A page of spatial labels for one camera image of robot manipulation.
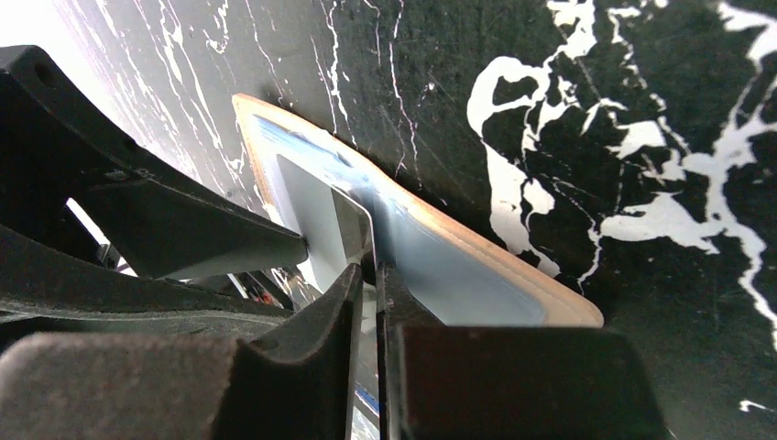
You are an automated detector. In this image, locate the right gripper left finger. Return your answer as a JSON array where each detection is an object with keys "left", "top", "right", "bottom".
[{"left": 1, "top": 264, "right": 363, "bottom": 439}]

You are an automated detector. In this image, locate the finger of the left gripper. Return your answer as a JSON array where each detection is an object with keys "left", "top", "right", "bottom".
[
  {"left": 1, "top": 45, "right": 308, "bottom": 279},
  {"left": 1, "top": 227, "right": 291, "bottom": 340}
]

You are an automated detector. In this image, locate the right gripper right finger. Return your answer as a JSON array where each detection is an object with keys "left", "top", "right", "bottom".
[{"left": 376, "top": 263, "right": 668, "bottom": 439}]

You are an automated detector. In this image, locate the grey card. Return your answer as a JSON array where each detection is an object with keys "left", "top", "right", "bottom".
[{"left": 276, "top": 155, "right": 376, "bottom": 292}]

